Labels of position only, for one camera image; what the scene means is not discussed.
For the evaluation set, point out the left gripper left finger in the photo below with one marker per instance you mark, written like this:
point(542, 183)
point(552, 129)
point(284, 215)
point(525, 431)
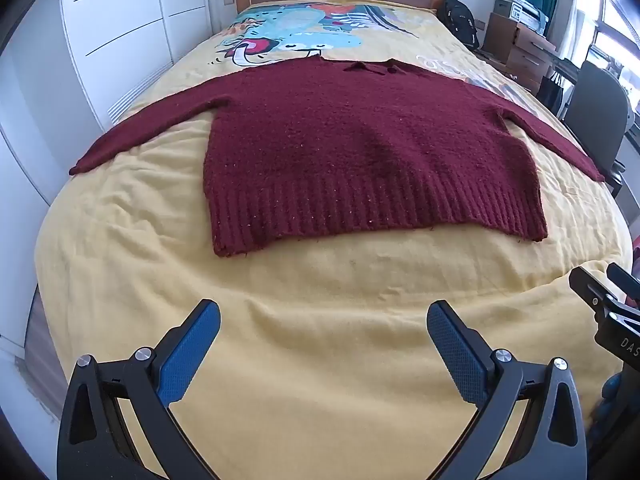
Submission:
point(94, 440)

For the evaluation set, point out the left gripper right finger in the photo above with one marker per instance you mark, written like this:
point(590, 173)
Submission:
point(550, 442)

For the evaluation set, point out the maroon knit sweater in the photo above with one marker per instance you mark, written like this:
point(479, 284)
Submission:
point(310, 147)

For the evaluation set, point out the gloved right hand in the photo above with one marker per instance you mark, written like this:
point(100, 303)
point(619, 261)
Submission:
point(605, 404)

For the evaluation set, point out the grey office chair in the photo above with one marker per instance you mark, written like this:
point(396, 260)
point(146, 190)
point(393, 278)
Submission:
point(599, 115)

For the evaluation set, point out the yellow cartoon bedspread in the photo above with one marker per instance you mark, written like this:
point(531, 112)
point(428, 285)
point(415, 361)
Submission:
point(323, 368)

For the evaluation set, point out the wooden drawer cabinet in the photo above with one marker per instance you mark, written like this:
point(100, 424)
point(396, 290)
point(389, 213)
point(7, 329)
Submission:
point(518, 51)

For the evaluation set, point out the stack of boxes on cabinet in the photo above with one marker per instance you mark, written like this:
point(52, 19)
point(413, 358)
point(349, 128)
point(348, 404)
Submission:
point(523, 12)

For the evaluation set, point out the black backpack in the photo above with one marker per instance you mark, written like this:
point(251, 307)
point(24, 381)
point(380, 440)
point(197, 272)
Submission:
point(459, 20)

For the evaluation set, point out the white wardrobe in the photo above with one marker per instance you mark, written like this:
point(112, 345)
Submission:
point(71, 69)

